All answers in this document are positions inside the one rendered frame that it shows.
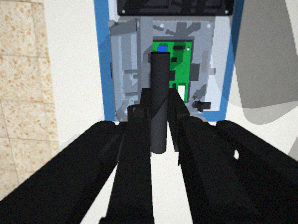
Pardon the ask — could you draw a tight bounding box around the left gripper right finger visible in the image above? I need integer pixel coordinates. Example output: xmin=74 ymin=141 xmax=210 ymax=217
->
xmin=168 ymin=88 xmax=298 ymax=224

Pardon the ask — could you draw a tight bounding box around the green circuit board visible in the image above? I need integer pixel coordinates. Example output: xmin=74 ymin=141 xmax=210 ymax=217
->
xmin=153 ymin=42 xmax=192 ymax=102

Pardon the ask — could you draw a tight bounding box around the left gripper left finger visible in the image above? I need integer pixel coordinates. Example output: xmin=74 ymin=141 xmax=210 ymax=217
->
xmin=0 ymin=88 xmax=155 ymax=224

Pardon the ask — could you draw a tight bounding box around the blue flat mat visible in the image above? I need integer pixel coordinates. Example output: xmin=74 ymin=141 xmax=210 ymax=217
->
xmin=94 ymin=0 xmax=244 ymax=122

